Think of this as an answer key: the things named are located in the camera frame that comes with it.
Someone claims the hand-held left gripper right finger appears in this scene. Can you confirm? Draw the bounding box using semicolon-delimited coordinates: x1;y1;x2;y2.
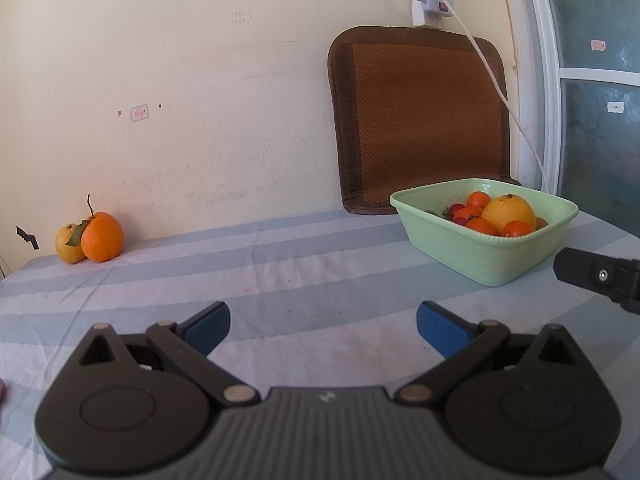
397;301;591;406

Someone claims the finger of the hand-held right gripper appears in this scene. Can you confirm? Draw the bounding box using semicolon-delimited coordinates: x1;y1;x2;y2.
553;247;640;316

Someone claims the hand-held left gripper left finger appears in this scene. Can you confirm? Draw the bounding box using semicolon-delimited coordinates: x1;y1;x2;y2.
75;302;261;407

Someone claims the light green plastic basket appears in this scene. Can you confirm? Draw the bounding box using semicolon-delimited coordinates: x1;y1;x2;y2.
390;178;580;288

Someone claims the brown woven seat mat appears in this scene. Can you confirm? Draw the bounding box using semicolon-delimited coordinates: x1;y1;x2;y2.
327;25;521;216

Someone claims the orange with leaf and stem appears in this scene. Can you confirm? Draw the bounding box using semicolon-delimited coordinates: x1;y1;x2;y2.
65;194;125;263

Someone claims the white framed frosted window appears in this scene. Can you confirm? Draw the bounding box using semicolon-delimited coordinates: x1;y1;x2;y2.
520;0;640;239

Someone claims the blue white striped cloth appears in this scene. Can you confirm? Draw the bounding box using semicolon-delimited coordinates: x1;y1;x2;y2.
0;207;640;480

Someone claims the white power cable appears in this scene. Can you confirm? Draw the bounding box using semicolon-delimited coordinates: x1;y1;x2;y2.
450;7;556;195

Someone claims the large yellow-orange citrus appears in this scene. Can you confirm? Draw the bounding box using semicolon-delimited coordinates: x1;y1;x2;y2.
481;194;537;233

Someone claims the yellow pear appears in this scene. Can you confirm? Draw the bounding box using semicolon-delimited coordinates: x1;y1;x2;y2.
55;222;88;264

